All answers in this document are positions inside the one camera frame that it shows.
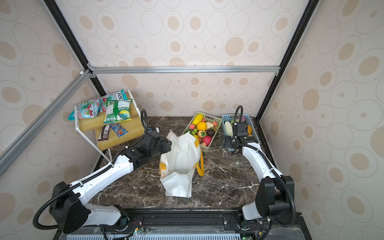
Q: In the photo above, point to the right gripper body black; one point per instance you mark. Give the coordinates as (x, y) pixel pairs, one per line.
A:
(234, 140)

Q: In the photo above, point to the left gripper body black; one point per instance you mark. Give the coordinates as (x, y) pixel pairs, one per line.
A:
(163, 147)

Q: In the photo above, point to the white napa cabbage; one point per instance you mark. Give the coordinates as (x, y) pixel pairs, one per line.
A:
(229, 128)

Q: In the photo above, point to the white grocery bag yellow handles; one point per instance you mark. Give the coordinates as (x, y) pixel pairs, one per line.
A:
(178, 166)

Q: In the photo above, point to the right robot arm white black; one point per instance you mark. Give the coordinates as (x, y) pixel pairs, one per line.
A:
(275, 196)

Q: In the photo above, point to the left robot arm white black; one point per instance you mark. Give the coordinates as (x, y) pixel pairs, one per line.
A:
(69, 208)

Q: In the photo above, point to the green snack bag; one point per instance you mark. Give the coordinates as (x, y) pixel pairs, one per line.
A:
(118, 111)

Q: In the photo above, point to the teal snack bag rear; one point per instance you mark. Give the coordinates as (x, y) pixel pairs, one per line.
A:
(118, 96)

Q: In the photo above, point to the teal red snack bag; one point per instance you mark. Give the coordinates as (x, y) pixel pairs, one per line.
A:
(86, 110)

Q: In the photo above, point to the orange fruit in blue basket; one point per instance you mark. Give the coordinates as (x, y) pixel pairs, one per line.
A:
(249, 129)

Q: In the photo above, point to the blue vegetable basket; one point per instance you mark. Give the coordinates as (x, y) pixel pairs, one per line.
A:
(227, 142)

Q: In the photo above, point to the dark brown avocado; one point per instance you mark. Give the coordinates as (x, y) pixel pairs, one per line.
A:
(210, 132)

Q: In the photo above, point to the pink dragon fruit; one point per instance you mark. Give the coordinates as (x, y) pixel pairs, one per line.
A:
(206, 141)

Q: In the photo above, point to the blue candy packet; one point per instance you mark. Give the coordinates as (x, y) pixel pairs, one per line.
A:
(119, 129)

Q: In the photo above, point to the green fruit basket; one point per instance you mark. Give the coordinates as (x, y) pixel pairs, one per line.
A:
(212, 123)

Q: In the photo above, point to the orange in green basket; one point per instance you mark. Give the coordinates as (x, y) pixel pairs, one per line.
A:
(201, 126)

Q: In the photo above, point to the brown chocolate bar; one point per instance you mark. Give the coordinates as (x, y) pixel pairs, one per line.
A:
(104, 133)

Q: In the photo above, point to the horizontal aluminium rail back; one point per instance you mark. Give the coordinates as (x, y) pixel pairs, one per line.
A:
(185, 70)

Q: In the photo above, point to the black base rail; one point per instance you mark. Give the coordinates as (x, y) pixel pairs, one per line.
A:
(192, 224)

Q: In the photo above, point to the diagonal aluminium rail left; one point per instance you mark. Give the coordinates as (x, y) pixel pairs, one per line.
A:
(22, 141)

